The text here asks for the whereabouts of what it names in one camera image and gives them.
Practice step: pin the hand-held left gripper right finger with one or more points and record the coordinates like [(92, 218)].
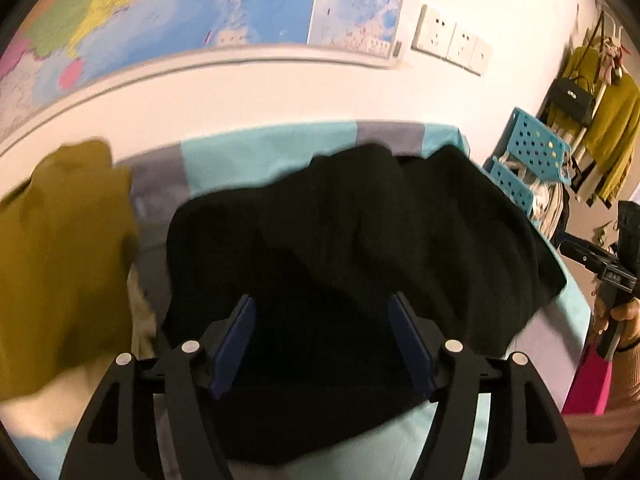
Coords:
[(410, 345)]

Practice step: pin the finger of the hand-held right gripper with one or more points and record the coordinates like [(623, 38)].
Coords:
[(580, 252)]

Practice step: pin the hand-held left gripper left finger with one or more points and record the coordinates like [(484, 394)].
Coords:
[(235, 345)]

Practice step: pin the black coat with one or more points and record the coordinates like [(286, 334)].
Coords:
[(325, 235)]

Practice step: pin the person's right forearm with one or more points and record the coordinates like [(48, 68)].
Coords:
[(615, 425)]

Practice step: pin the person's right hand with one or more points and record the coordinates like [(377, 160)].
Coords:
[(630, 320)]

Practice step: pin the beige tote bag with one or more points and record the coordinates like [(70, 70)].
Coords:
[(550, 210)]

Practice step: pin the blue perforated plastic basket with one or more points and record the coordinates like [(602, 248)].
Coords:
[(535, 145), (507, 187)]

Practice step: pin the yellow-green hanging sweater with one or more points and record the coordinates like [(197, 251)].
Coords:
[(615, 125)]

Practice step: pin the magenta object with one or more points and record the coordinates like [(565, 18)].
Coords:
[(590, 385)]

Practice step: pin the black handbag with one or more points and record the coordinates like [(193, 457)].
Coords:
[(572, 102)]

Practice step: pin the white coat rack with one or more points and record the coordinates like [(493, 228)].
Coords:
[(600, 92)]

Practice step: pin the teal grey bed sheet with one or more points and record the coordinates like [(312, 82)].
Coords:
[(225, 160)]

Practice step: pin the olive garment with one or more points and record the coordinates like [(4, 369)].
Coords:
[(60, 260)]

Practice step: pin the beige garment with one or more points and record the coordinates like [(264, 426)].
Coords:
[(30, 415)]

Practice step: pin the white wall switch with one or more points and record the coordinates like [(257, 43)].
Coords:
[(481, 56)]

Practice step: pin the white wall socket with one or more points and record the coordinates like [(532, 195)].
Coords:
[(462, 44), (433, 30)]

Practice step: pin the colourful wall map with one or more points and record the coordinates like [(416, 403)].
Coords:
[(150, 10)]

